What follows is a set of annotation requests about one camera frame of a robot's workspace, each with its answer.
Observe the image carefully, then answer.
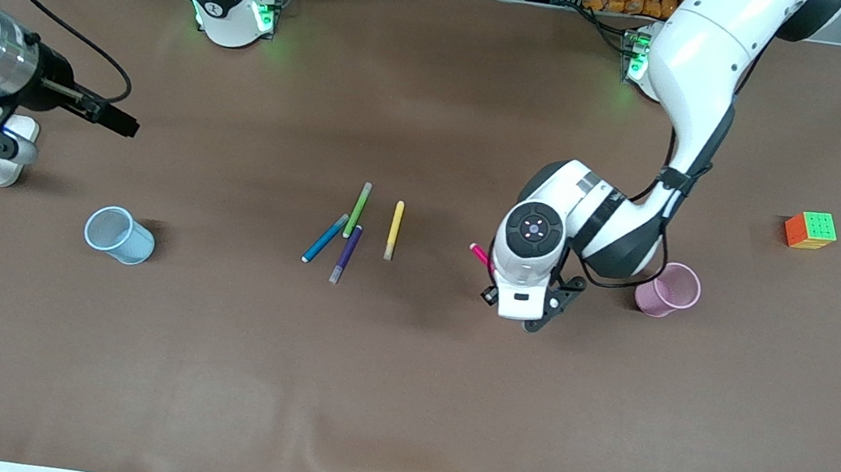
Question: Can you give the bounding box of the pink marker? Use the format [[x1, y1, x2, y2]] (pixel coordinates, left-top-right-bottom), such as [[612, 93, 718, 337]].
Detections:
[[466, 241, 500, 278]]

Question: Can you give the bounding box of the yellow marker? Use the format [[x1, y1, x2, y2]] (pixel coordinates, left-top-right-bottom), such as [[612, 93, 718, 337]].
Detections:
[[382, 199, 407, 262]]

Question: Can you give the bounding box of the purple marker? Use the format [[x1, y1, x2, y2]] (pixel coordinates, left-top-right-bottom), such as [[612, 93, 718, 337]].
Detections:
[[328, 222, 364, 288]]

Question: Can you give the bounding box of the green marker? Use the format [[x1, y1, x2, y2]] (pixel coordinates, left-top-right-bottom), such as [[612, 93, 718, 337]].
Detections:
[[341, 179, 373, 242]]

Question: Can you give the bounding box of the blue marker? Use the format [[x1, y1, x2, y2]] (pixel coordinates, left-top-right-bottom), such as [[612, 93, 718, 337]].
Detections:
[[301, 208, 352, 269]]

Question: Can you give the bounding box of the brown table mat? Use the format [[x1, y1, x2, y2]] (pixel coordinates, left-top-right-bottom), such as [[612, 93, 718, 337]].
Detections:
[[0, 0, 841, 472]]

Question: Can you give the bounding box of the light blue mesh cup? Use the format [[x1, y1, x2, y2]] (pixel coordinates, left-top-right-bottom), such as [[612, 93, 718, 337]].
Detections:
[[80, 201, 161, 269]]

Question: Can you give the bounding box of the pink mesh cup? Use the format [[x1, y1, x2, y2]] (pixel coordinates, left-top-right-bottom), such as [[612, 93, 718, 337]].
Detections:
[[630, 257, 706, 324]]

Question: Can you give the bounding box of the colourful puzzle cube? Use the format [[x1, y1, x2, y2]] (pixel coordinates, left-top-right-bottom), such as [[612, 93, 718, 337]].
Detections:
[[781, 207, 841, 254]]

